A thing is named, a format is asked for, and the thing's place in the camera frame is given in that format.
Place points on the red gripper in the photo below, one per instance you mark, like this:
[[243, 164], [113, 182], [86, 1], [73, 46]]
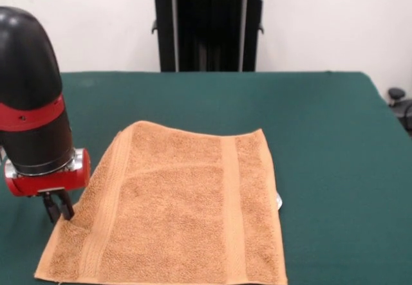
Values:
[[48, 183]]

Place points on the orange terry towel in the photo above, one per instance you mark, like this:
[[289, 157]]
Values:
[[167, 207]]

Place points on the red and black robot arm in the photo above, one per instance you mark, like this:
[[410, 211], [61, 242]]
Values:
[[25, 72]]

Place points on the dark green table cloth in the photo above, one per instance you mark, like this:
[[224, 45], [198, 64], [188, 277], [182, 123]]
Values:
[[338, 169]]

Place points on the black round knob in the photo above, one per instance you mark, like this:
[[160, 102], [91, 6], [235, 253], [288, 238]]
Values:
[[396, 93]]

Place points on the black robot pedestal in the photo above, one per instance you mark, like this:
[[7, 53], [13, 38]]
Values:
[[209, 34]]

